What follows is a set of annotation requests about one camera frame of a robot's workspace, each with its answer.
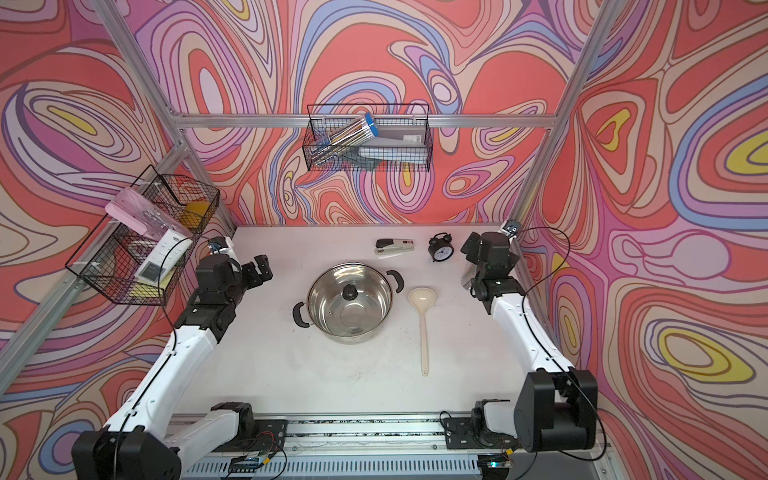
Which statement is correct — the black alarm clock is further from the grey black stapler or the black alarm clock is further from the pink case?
the pink case

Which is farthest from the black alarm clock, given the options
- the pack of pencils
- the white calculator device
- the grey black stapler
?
the white calculator device

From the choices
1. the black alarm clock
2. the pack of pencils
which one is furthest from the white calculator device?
the black alarm clock

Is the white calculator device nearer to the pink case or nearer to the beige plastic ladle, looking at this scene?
the pink case

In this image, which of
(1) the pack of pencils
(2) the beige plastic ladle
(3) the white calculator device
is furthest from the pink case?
(2) the beige plastic ladle

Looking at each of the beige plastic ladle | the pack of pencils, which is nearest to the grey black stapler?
the beige plastic ladle

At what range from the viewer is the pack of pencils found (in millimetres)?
798

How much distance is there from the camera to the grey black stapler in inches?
43.5

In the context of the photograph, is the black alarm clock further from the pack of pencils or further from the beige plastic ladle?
the pack of pencils

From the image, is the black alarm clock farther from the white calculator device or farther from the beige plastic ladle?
the white calculator device

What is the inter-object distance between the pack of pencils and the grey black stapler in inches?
15.3

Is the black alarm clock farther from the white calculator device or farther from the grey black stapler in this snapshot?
the white calculator device

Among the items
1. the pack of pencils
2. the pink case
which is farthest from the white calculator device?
the pack of pencils

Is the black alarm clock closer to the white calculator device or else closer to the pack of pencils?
the pack of pencils

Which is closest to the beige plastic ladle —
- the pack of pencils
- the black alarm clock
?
the black alarm clock
